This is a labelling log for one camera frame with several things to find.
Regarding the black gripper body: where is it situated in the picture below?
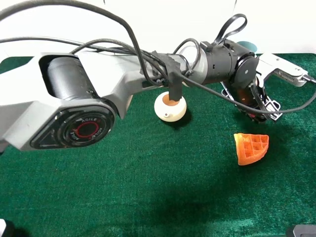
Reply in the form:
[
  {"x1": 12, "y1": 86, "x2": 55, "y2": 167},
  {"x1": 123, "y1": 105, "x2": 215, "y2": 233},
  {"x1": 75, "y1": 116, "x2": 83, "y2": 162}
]
[{"x1": 228, "y1": 75, "x2": 266, "y2": 111}]

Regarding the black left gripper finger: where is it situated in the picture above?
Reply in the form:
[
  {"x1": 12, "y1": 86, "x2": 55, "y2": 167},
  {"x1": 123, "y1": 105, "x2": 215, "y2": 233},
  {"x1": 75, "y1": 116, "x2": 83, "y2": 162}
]
[{"x1": 221, "y1": 82, "x2": 243, "y2": 104}]

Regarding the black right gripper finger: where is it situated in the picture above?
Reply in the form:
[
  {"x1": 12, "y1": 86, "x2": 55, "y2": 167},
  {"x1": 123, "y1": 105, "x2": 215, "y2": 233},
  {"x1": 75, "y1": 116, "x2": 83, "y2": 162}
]
[{"x1": 258, "y1": 86, "x2": 281, "y2": 121}]

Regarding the black pink small box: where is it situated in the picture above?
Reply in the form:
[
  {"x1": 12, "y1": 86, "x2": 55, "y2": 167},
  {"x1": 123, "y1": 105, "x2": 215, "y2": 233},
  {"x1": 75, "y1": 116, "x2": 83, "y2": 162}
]
[{"x1": 243, "y1": 105, "x2": 267, "y2": 123}]

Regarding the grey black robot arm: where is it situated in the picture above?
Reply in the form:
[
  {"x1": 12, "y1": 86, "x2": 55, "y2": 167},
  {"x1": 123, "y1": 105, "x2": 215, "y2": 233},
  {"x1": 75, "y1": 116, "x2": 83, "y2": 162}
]
[{"x1": 0, "y1": 41, "x2": 280, "y2": 151}]

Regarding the dark grey object bottom right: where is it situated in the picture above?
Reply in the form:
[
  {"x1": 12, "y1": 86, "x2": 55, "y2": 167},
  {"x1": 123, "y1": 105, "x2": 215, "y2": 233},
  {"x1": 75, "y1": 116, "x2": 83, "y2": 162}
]
[{"x1": 286, "y1": 224, "x2": 316, "y2": 237}]

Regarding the orange waffle slice toy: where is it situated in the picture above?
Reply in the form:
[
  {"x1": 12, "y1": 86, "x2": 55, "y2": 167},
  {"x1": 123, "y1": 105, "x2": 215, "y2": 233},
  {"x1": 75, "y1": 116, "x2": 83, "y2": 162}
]
[{"x1": 234, "y1": 133, "x2": 269, "y2": 166}]

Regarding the light blue cup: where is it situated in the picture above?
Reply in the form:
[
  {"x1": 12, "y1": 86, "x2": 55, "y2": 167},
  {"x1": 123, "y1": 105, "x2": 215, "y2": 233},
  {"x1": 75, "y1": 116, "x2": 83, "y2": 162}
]
[{"x1": 238, "y1": 41, "x2": 257, "y2": 52}]

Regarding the cream ceramic teapot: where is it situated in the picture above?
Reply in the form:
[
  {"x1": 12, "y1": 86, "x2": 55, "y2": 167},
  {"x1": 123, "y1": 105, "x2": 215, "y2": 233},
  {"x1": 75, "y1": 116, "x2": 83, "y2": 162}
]
[{"x1": 154, "y1": 91, "x2": 187, "y2": 122}]

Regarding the green felt table cloth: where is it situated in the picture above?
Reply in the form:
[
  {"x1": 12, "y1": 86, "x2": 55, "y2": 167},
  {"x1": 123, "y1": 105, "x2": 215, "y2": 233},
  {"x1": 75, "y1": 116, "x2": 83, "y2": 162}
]
[{"x1": 0, "y1": 53, "x2": 316, "y2": 237}]

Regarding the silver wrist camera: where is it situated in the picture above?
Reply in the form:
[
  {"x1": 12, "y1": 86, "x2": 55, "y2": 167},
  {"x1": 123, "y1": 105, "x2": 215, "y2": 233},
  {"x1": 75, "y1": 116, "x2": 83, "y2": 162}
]
[{"x1": 256, "y1": 53, "x2": 316, "y2": 87}]

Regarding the black cable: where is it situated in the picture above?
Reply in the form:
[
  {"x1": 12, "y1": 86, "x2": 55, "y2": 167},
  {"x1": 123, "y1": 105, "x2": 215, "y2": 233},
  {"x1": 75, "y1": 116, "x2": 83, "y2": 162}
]
[{"x1": 0, "y1": 0, "x2": 316, "y2": 117}]

